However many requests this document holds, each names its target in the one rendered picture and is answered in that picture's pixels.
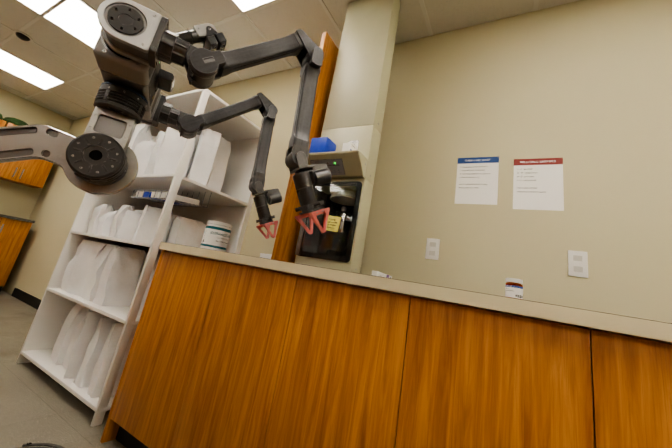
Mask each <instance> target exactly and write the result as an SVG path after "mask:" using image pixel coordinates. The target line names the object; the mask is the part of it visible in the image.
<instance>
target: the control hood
mask: <svg viewBox="0 0 672 448"><path fill-rule="evenodd" d="M323 159H342V161H343V166H344V170H345V175H332V178H365V175H366V168H367V162H368V160H367V158H366V157H365V156H364V155H363V154H362V153H361V152H360V151H359V150H349V151H333V152H317V153H309V158H308V165H311V163H310V160H323Z"/></svg>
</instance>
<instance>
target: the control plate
mask: <svg viewBox="0 0 672 448"><path fill-rule="evenodd" d="M327 162H328V163H329V164H327ZM334 162H336V164H334ZM310 163H311V165H313V164H326V165H327V167H328V169H329V170H330V169H331V170H332V171H330V172H331V175H345V170H344V166H343V161H342V159H323V160H310ZM334 169H335V170H336V171H334ZM338 169H339V170H340V171H338Z"/></svg>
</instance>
